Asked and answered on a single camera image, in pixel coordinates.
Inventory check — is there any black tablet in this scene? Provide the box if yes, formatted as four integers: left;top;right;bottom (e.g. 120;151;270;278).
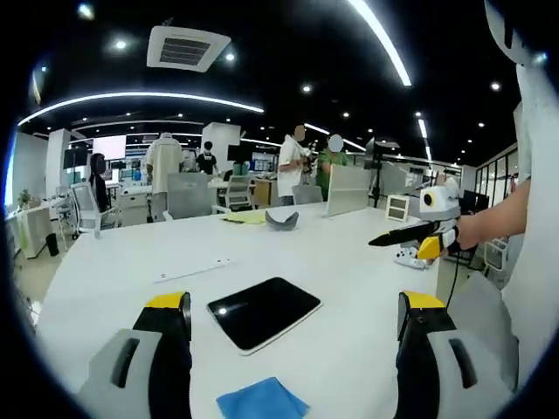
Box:
206;276;323;357

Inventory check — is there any bright wall screen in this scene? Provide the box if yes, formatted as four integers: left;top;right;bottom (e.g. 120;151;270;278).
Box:
92;134;128;161

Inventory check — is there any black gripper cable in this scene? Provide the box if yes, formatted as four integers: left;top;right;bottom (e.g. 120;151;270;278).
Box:
445;251;460;307

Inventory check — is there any white table socket strip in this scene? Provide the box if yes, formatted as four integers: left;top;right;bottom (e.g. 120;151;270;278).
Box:
152;257;238;283

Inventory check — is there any person's right hand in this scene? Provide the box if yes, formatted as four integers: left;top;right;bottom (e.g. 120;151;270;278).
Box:
453;213;486;253

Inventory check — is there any light grey desk divider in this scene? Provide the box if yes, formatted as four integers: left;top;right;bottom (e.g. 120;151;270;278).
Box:
325;167;372;218

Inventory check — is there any white game controller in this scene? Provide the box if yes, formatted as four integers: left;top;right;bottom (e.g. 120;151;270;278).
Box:
394;247;432;271

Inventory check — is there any dark grey desk divider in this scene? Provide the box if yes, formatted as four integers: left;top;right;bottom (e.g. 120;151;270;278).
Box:
166;171;214;220

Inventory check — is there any ceiling air conditioner vent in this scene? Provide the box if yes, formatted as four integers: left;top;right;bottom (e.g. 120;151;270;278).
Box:
146;25;232;73

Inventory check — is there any straight ceiling light strip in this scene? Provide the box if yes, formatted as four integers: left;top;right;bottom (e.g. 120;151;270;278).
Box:
348;0;413;87

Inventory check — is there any white office chair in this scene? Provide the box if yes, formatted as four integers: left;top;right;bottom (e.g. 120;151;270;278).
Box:
68;182;120;236

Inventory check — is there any mesh office chair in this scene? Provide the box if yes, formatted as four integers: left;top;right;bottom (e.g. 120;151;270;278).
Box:
221;174;257;213

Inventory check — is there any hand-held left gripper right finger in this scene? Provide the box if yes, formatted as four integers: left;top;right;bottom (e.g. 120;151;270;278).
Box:
395;290;525;419

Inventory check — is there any black tripod stand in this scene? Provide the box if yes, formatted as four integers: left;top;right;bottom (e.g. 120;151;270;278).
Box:
369;139;386;209

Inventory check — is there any blue cleaning cloth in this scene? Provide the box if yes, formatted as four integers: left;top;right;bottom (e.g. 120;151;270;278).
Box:
216;377;311;419

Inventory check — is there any small white frame cabinet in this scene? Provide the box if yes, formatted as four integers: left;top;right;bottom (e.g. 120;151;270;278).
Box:
385;194;411;224

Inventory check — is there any person's white shirt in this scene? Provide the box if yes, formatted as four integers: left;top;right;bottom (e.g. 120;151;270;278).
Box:
484;0;559;315

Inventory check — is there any yellow cloth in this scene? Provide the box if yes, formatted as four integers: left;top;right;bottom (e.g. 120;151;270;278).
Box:
221;211;267;225

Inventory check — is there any curved ceiling light strip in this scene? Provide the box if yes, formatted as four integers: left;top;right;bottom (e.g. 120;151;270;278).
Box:
16;91;266;128

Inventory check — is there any white wire rack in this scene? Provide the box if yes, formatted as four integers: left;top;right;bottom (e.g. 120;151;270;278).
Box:
483;237;511;277

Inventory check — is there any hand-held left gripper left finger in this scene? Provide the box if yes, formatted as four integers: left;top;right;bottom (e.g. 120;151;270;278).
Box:
78;290;193;419

